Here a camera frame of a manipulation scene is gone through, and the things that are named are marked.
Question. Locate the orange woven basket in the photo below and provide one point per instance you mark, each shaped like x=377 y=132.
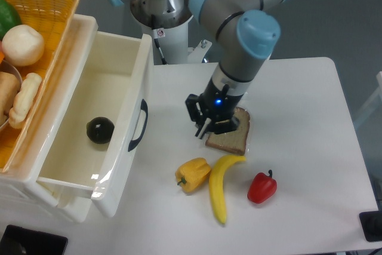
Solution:
x=51 y=18

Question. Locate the white round bun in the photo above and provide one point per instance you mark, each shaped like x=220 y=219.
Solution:
x=23 y=46

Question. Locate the red bell pepper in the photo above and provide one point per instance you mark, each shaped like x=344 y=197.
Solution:
x=262 y=187

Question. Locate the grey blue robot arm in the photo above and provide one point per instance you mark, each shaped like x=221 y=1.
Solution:
x=248 y=36

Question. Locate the cream twisted bread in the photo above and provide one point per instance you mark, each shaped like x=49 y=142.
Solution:
x=23 y=100

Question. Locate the tan bread roll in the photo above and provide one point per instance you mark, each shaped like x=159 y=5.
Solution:
x=10 y=86

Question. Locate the yellow bell pepper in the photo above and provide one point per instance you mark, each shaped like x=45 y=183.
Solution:
x=192 y=174

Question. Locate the black device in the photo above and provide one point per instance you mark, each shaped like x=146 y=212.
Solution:
x=19 y=240
x=371 y=225

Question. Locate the white drawer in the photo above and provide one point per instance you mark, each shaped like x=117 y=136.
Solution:
x=91 y=156
x=55 y=195

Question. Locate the green pepper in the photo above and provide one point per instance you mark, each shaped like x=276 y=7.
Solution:
x=9 y=18

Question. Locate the white drawer cabinet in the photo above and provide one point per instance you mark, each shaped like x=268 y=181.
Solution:
x=19 y=188

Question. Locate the bagged bread slice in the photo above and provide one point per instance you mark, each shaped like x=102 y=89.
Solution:
x=234 y=142

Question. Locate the black device bottom right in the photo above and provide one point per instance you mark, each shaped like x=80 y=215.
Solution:
x=371 y=225

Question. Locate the black device bottom left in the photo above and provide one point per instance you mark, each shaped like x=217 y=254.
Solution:
x=19 y=240

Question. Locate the white top drawer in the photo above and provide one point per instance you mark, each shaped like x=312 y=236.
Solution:
x=91 y=156

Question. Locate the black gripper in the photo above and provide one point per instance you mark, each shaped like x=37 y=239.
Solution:
x=213 y=110

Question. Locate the yellow banana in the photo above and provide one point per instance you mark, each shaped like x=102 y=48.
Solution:
x=216 y=185

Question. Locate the white lower drawer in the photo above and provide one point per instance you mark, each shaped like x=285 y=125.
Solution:
x=55 y=195

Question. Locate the black avocado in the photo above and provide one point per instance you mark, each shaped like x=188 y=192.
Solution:
x=99 y=130

